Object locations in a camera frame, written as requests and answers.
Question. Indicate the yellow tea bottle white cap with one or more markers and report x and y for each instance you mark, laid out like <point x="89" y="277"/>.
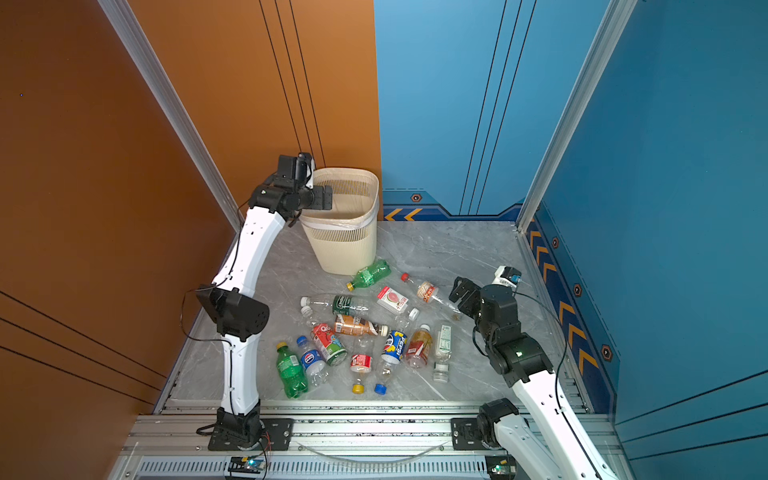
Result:
<point x="419" y="346"/>

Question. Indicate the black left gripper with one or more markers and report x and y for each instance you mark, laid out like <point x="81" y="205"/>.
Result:
<point x="317" y="203"/>

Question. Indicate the left aluminium frame post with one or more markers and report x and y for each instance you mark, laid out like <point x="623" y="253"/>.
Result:
<point x="136" y="43"/>

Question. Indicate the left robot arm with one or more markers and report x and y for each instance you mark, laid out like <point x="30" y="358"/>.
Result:
<point x="240" y="318"/>

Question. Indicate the clear bottle dark green label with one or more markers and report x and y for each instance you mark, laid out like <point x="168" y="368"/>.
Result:
<point x="349" y="305"/>

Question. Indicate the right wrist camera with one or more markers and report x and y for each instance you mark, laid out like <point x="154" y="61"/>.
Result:
<point x="507" y="276"/>

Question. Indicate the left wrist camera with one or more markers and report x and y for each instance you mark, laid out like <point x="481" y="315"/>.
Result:
<point x="294" y="172"/>

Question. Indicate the aluminium frame post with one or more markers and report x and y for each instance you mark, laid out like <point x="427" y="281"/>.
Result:
<point x="136" y="43"/>
<point x="608" y="34"/>

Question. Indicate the clear bottle green white label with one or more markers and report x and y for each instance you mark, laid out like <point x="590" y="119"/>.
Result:
<point x="442" y="354"/>

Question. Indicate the clear bottle red cap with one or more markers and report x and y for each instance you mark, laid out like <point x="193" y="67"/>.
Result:
<point x="433" y="295"/>

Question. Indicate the red green label bottle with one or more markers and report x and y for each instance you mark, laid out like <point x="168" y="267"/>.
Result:
<point x="329" y="345"/>

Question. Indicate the clear bottle white cap centre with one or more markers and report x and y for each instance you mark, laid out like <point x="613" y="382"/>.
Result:
<point x="404" y="320"/>

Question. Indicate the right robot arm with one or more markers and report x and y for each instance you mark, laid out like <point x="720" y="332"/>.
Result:
<point x="528" y="384"/>

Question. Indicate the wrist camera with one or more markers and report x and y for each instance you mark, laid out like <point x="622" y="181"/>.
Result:
<point x="507" y="276"/>
<point x="294" y="172"/>

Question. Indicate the clear crushed bottle white cap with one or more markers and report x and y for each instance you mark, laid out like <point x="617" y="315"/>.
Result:
<point x="310" y="317"/>

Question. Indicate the brown label bottle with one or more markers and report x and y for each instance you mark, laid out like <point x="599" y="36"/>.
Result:
<point x="358" y="326"/>

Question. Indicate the right aluminium frame post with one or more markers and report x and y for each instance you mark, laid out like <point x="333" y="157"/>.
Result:
<point x="608" y="34"/>

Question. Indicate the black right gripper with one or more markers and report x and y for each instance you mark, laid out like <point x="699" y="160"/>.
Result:
<point x="476" y="294"/>

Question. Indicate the pepsi bottle blue cap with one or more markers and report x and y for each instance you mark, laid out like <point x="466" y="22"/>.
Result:
<point x="390" y="360"/>
<point x="312" y="361"/>

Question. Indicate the white red juice carton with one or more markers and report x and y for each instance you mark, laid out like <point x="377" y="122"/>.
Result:
<point x="392" y="301"/>

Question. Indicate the small green bottle yellow cap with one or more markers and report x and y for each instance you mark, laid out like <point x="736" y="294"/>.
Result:
<point x="369" y="275"/>

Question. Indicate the red label bottle yellow cap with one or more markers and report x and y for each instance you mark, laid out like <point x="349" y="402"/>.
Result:
<point x="361" y="364"/>

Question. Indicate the large green soda bottle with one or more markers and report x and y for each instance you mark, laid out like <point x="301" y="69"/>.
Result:
<point x="290" y="371"/>

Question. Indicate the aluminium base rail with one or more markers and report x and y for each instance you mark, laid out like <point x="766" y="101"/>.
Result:
<point x="379" y="439"/>

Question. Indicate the cream slatted waste bin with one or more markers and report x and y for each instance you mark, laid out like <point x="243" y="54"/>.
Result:
<point x="344" y="237"/>

